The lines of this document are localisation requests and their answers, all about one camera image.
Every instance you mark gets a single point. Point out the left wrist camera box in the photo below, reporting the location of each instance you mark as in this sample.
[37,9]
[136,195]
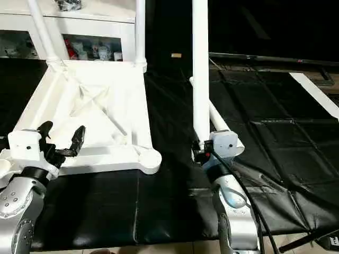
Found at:
[29,148]

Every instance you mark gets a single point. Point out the dark long rail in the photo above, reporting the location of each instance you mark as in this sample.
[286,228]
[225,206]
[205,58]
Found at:
[275,58]

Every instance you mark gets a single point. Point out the red bottle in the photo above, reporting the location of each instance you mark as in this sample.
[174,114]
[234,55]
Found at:
[69,50]

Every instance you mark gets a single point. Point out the white flat strip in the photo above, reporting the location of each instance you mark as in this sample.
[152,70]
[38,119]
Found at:
[318,92]

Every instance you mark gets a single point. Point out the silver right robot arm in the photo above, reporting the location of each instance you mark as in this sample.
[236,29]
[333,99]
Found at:
[233,206]

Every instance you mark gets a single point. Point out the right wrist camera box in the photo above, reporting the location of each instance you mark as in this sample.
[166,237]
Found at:
[225,143]

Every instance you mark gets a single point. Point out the white plastic table leg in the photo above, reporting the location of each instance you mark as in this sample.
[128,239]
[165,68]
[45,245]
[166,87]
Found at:
[218,117]
[45,32]
[201,63]
[140,32]

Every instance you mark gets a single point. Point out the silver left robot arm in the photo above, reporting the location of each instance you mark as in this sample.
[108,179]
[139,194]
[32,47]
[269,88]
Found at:
[16,211]

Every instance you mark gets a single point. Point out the grey crumpled object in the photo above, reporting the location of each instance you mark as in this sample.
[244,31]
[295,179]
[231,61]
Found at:
[69,4]

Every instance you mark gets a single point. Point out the white plastic table top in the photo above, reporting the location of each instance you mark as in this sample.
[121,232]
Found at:
[106,106]

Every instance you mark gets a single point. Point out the small white cup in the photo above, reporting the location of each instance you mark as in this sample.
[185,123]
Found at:
[117,56]

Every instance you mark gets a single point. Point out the small tan box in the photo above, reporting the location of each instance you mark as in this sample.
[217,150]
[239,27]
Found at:
[176,55]

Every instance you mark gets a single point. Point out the black work mat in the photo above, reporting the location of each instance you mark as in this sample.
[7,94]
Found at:
[265,159]

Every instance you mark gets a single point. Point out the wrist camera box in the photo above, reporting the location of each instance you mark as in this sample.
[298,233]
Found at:
[225,143]
[29,148]

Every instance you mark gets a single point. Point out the white glass-door cabinet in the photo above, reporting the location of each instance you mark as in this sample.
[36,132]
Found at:
[79,24]

